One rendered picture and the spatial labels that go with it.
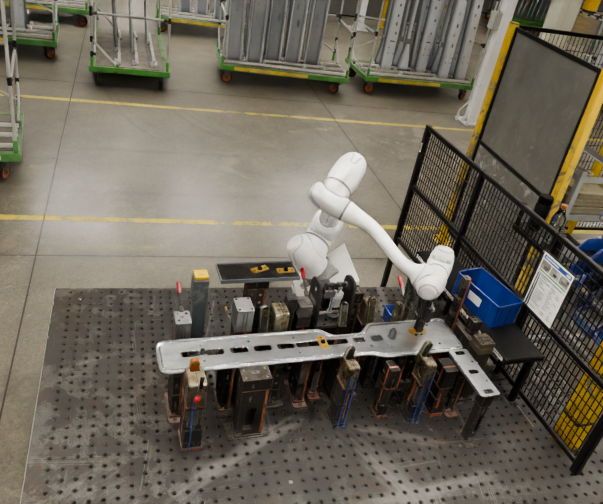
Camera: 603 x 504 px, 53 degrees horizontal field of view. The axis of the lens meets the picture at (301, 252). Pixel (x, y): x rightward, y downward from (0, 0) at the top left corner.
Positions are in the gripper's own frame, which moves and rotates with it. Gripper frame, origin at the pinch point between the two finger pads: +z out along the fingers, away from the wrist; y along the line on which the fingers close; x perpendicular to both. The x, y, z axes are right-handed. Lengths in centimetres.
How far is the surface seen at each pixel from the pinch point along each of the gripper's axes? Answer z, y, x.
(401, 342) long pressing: 6.4, 4.3, -9.7
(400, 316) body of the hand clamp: 6.0, -13.1, -2.0
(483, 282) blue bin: -3, -24, 49
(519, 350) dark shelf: 3.5, 19.6, 43.5
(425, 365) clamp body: 2.9, 23.3, -8.3
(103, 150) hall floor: 106, -419, -121
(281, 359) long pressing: 6, 8, -68
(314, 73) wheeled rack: 79, -649, 182
